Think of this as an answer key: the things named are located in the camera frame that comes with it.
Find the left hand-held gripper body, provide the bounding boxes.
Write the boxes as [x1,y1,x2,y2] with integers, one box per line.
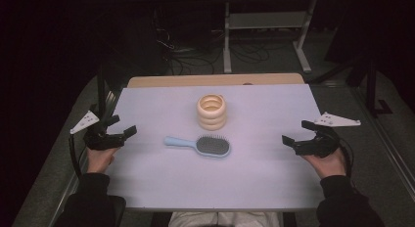
[69,110,127,152]

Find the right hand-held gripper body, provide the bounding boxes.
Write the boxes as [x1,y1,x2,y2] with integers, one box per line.
[293,112,362,159]

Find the light blue hairbrush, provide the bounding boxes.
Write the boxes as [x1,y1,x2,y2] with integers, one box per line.
[163,134,232,159]

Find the cream ringed holder cup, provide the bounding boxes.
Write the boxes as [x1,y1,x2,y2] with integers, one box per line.
[196,93,227,131]

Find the person's left hand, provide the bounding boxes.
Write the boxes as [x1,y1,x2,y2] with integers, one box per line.
[86,147,119,174]

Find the person's right hand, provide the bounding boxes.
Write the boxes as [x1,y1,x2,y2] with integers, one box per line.
[301,148,346,180]

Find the black metal stand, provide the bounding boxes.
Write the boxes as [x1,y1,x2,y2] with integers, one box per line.
[86,62,129,121]
[309,54,394,118]

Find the pale lilac table cover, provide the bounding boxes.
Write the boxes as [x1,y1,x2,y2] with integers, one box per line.
[106,83,327,211]

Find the person's legs light trousers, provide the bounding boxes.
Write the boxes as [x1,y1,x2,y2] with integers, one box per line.
[167,210,281,227]

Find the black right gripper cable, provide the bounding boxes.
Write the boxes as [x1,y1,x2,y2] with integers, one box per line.
[338,138,355,179]

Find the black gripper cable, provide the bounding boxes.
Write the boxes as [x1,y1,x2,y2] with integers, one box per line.
[68,133,83,180]
[338,138,355,179]

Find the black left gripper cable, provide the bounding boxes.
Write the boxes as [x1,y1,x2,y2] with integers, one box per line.
[68,133,83,180]

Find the metal floor rail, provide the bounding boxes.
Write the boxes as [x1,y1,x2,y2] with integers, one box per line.
[353,86,415,202]
[48,148,90,227]

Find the black floor cables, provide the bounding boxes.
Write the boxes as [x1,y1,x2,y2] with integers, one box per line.
[153,8,272,75]

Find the grey metal stand frame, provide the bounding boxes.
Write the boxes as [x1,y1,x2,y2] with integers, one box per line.
[223,0,318,74]

